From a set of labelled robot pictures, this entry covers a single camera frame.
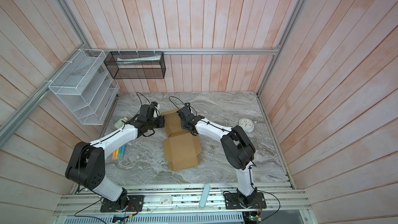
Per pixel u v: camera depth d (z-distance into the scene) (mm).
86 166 447
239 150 503
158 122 804
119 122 950
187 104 835
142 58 902
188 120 714
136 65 1038
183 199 756
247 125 1006
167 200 735
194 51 955
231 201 730
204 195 730
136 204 733
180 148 905
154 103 817
